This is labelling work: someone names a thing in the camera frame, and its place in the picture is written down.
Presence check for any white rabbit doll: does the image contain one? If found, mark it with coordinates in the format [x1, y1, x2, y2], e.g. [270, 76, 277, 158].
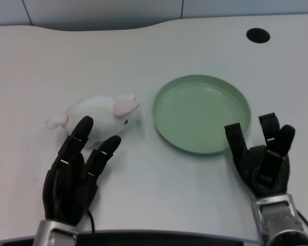
[46, 93, 141, 150]

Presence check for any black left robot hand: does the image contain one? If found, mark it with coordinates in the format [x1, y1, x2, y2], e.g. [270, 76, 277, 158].
[42, 115, 122, 227]

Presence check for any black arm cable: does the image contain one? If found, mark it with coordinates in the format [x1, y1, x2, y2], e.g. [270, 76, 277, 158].
[296, 209, 308, 243]
[86, 209, 95, 234]

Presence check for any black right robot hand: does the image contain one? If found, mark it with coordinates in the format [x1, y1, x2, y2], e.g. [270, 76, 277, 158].
[224, 112, 296, 198]

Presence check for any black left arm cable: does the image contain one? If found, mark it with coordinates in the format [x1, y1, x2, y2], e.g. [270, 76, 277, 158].
[86, 209, 95, 234]

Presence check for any black table cable hole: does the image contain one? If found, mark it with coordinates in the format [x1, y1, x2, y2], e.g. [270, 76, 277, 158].
[246, 28, 271, 44]

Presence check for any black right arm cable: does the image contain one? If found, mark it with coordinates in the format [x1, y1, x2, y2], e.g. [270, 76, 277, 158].
[296, 209, 308, 243]

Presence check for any green round plate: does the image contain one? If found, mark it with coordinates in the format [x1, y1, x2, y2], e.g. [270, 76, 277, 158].
[152, 74, 252, 155]

